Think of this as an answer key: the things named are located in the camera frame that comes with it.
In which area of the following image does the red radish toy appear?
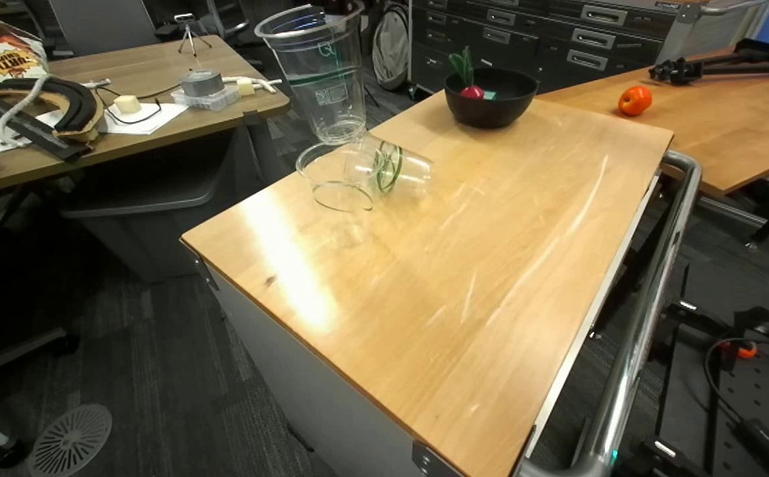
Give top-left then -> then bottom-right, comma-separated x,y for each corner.
445,46 -> 487,105

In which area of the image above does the black bowl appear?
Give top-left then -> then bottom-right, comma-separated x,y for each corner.
444,66 -> 542,134

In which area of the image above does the small tabletop tripod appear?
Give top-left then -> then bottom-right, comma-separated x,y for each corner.
171,9 -> 214,60

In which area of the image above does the clear plastic box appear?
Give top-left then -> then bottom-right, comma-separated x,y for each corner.
171,81 -> 244,114

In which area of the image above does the dark drawer cabinet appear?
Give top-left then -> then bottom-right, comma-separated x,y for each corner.
411,0 -> 701,94

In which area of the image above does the wooden meeting desk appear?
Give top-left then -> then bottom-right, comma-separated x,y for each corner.
0,33 -> 291,207

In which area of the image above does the cream round object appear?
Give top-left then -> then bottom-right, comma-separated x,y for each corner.
111,94 -> 144,117

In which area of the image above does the grey office chair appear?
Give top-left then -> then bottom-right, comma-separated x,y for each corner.
42,0 -> 163,57

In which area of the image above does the black curved track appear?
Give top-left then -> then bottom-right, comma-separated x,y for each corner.
0,75 -> 108,150

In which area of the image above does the orange fruit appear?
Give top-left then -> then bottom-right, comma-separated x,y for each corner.
615,83 -> 659,119

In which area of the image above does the snack chip bag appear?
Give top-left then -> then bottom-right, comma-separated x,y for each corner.
0,18 -> 50,95

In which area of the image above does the long black bar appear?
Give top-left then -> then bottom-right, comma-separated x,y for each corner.
0,91 -> 91,166

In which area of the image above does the grey plastic bin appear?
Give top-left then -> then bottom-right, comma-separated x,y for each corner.
656,0 -> 766,66

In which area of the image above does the black folded tripod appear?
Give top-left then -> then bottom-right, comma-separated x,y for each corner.
648,37 -> 769,87

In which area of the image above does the grey cart cabinet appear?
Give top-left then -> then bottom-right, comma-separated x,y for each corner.
190,250 -> 527,477

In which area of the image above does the wooden work desk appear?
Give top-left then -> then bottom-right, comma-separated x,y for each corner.
539,46 -> 769,199

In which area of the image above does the round grey floor disc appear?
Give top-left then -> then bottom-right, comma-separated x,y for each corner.
23,400 -> 118,477

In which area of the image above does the perforated metal breadboard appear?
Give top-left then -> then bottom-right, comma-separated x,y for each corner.
659,352 -> 769,477

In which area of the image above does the white plug cable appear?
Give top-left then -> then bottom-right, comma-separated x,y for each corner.
224,73 -> 283,98

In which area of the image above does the grey duct tape roll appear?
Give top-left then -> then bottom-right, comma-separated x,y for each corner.
177,69 -> 226,102

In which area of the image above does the white curved cable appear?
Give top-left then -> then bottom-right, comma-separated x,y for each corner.
0,73 -> 53,150

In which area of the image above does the chrome cart handle bar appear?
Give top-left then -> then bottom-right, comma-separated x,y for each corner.
515,147 -> 706,477

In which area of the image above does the orange handled clamp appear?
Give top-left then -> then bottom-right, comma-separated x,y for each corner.
716,338 -> 763,367

